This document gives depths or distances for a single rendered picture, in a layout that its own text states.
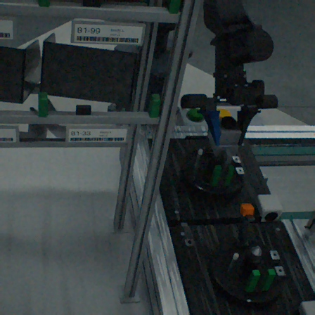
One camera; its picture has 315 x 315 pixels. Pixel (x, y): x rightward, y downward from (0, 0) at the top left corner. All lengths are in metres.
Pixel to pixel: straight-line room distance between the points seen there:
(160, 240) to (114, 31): 0.52
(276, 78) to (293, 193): 2.17
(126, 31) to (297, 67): 2.98
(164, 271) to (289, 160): 0.49
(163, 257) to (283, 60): 2.71
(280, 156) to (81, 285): 0.57
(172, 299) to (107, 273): 0.18
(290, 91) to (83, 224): 2.34
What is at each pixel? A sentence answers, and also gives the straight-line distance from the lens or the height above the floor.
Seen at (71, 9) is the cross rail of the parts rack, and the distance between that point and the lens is 0.66.
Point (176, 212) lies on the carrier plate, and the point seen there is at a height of 0.97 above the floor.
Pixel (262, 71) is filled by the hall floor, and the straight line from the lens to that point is 3.47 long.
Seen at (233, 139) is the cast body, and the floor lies 1.10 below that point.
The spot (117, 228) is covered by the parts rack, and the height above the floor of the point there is 0.86.
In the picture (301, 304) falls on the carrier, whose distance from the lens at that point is 1.03.
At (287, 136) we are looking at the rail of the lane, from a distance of 1.39.
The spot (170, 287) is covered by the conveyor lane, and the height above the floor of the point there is 0.95.
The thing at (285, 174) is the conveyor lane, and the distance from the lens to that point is 1.35.
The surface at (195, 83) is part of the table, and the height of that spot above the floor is 0.86.
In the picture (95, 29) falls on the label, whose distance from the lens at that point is 0.67.
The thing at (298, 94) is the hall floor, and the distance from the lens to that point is 3.36.
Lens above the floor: 1.78
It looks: 42 degrees down
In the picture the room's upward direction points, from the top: 12 degrees clockwise
